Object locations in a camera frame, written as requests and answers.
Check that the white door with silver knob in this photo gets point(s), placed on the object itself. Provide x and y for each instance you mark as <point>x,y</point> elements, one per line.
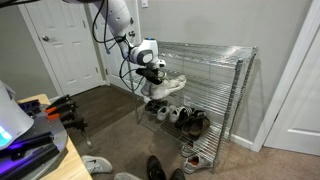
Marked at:
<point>66,50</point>

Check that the light grey sneaker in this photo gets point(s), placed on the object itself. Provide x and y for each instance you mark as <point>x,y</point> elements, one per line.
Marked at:
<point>126,176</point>

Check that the white sneaker with black swoosh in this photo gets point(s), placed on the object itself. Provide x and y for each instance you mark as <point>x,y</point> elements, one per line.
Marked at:
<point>96,164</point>

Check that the black dress shoe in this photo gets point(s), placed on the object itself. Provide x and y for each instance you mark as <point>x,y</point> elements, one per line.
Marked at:
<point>155,168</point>
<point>177,175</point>

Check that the grey sneaker with orange lining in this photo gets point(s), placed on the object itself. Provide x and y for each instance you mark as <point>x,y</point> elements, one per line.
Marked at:
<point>195,163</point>

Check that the dark door knob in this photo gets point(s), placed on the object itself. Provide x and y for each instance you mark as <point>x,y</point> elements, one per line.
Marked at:
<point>132,33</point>

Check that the white light switch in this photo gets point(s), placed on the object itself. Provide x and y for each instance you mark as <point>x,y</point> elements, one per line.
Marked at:
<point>144,3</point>

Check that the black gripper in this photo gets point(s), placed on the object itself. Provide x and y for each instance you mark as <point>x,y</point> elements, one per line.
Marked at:
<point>148,74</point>

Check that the black and brown shoe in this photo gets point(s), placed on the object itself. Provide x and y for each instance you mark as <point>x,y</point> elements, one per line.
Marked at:
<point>201,129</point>
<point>195,121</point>

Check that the silver door knob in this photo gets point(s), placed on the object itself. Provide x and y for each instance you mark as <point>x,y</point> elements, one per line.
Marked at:
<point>45,38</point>

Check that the white panelled closet door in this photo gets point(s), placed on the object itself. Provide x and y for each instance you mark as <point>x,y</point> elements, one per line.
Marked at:
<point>300,116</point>

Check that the black mounting bracket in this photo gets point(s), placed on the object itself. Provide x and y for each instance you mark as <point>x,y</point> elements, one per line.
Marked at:
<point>35,112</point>
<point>30,141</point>
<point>28,105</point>
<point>33,160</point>

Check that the small white sneaker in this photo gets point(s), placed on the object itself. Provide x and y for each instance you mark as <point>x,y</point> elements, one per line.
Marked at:
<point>162,113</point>
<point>174,115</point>

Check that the black sneaker with white stripes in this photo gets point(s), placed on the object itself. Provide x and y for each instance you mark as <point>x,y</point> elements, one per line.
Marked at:
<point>183,118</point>

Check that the dark deadbolt lock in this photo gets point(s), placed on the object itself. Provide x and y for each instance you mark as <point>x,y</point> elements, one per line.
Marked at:
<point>132,21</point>

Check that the white door with dark deadbolt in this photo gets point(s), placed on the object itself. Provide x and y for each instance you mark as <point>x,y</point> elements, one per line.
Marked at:
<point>111,73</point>

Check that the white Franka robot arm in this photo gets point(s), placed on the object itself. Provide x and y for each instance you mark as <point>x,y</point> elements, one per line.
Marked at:
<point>116,16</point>

